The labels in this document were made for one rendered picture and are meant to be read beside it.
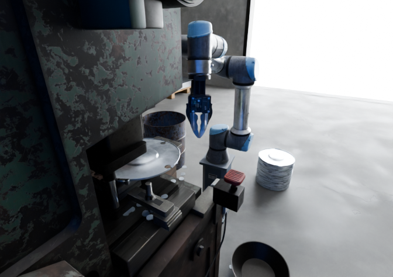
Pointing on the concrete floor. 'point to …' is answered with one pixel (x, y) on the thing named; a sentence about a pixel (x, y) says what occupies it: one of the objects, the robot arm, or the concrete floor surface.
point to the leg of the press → (173, 248)
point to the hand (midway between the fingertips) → (199, 134)
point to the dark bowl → (258, 261)
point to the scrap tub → (167, 129)
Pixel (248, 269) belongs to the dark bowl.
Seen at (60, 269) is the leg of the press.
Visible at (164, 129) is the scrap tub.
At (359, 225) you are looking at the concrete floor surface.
